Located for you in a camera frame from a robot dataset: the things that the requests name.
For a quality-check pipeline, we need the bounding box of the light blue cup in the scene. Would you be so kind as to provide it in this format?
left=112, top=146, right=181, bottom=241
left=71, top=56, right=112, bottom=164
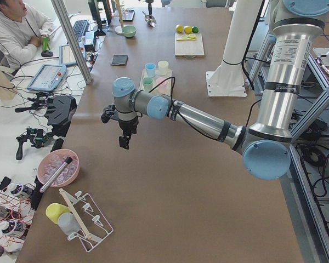
left=145, top=62, right=156, bottom=78

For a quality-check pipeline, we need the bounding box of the black keyboard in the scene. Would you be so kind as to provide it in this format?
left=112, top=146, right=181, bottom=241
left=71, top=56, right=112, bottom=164
left=72, top=19, right=89, bottom=42

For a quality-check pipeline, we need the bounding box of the white wire cup rack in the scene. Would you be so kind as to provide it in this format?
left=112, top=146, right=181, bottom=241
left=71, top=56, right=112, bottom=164
left=59, top=188, right=114, bottom=253

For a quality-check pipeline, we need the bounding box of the mint green cup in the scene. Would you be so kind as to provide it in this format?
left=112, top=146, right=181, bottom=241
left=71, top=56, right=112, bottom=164
left=142, top=77, right=154, bottom=92

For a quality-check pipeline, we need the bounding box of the metal ice scoop handle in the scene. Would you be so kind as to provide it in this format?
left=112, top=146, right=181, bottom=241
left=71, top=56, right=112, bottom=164
left=39, top=157, right=73, bottom=193

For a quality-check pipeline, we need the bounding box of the whole yellow lemon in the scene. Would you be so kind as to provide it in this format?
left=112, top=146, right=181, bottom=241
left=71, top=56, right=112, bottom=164
left=175, top=24, right=183, bottom=33

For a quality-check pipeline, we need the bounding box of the yellow knife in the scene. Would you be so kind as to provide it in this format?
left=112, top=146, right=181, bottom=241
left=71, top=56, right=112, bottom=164
left=175, top=38, right=196, bottom=41

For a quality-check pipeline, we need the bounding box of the green lime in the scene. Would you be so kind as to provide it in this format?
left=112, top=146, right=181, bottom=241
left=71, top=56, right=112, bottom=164
left=192, top=26, right=199, bottom=33

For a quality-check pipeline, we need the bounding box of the grey folded cloth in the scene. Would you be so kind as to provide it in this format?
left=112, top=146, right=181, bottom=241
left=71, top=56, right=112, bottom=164
left=111, top=54, right=128, bottom=66

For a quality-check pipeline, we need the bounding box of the pink ice bowl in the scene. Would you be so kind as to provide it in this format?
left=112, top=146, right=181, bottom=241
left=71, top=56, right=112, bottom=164
left=37, top=149, right=80, bottom=188

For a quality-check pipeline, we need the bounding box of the grey cup on rack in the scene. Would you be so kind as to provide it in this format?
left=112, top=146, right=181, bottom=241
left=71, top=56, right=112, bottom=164
left=58, top=213, right=81, bottom=236

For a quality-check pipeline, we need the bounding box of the wooden cutting board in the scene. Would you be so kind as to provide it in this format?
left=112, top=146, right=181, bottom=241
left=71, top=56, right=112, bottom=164
left=174, top=33, right=205, bottom=58

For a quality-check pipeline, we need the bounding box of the wooden stand pole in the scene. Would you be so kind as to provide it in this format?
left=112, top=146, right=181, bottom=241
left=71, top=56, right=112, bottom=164
left=114, top=0, right=124, bottom=29

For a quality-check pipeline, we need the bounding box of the metal scoop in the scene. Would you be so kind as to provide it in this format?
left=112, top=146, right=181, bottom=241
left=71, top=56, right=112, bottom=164
left=143, top=11, right=157, bottom=27

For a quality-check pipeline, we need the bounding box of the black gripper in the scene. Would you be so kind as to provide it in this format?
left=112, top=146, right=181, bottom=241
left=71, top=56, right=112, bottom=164
left=101, top=102, right=139, bottom=150

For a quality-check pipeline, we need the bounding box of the black stand cover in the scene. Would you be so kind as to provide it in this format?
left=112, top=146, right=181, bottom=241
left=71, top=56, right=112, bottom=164
left=44, top=95, right=77, bottom=126

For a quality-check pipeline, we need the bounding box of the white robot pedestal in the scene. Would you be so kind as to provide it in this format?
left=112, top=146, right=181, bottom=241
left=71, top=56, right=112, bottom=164
left=206, top=0, right=264, bottom=97

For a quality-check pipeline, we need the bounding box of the cream yellow cup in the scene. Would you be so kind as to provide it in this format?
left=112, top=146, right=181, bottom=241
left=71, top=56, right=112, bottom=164
left=157, top=60, right=169, bottom=76

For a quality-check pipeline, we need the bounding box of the yellow cup on rack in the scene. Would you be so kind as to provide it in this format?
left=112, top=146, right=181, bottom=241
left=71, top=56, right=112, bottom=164
left=46, top=203, right=70, bottom=224

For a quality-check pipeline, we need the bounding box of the blue teach pendant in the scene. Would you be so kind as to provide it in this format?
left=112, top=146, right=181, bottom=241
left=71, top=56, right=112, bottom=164
left=27, top=65, right=67, bottom=92

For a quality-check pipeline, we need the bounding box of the pink cup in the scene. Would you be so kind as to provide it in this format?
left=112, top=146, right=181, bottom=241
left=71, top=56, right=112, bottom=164
left=155, top=77, right=167, bottom=94

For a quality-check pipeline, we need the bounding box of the seated person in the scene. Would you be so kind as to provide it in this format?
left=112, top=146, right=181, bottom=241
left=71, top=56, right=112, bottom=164
left=0, top=1, right=54, bottom=70

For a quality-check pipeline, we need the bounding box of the cream rabbit tray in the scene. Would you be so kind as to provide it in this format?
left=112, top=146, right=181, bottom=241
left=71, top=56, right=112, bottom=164
left=139, top=69, right=172, bottom=96

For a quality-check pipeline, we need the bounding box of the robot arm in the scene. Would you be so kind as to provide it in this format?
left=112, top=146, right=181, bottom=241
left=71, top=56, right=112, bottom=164
left=84, top=7, right=254, bottom=185
left=222, top=1, right=271, bottom=66

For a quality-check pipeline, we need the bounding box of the mint green bowl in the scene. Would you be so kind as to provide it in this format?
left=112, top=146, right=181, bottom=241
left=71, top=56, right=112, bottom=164
left=122, top=25, right=137, bottom=38

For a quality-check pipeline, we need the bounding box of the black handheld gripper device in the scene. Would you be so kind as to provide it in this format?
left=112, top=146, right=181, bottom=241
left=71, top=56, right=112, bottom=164
left=15, top=127, right=53, bottom=160

